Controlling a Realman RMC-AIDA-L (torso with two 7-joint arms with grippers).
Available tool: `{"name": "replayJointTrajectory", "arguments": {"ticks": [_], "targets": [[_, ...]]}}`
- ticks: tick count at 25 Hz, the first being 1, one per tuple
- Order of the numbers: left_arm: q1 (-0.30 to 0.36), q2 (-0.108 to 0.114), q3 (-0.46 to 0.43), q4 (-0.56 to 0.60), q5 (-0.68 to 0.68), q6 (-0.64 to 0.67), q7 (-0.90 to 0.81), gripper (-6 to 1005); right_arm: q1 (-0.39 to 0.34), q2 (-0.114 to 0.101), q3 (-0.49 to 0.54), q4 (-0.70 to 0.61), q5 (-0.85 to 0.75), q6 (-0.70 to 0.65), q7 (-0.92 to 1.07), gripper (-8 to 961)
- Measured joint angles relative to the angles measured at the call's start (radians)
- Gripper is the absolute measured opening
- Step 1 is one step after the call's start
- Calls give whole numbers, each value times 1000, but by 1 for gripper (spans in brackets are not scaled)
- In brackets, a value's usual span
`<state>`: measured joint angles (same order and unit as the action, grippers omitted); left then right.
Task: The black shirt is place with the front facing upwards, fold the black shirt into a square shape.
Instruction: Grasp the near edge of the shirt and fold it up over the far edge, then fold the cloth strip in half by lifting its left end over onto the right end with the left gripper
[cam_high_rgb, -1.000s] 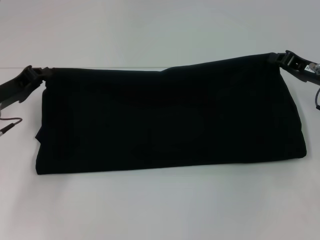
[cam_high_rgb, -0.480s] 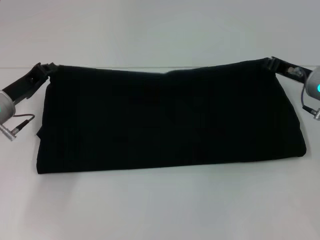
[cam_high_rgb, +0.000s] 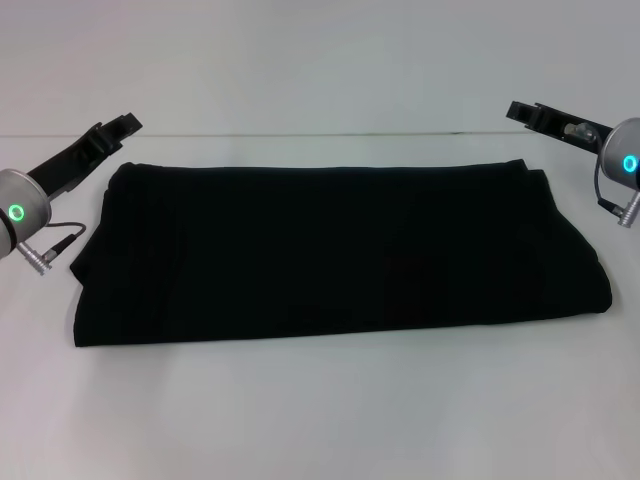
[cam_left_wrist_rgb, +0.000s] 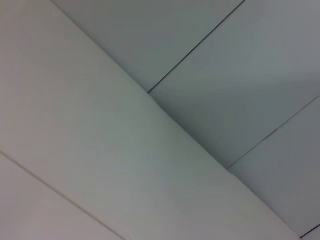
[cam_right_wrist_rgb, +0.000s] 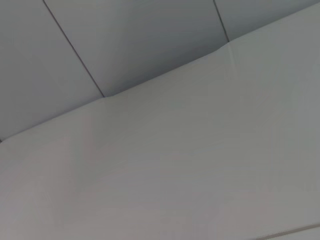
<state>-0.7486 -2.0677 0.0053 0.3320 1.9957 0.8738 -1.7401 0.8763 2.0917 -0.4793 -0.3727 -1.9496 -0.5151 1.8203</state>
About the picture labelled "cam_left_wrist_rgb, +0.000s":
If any grey wall partition panel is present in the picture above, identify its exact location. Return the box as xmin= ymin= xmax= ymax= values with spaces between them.
xmin=148 ymin=0 xmax=320 ymax=169
xmin=299 ymin=224 xmax=320 ymax=240
xmin=227 ymin=96 xmax=320 ymax=238
xmin=49 ymin=0 xmax=245 ymax=93

